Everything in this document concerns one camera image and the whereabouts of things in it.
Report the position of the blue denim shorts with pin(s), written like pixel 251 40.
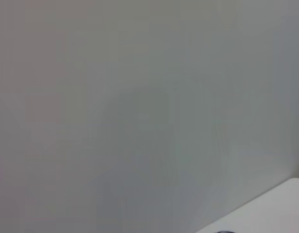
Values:
pixel 225 232

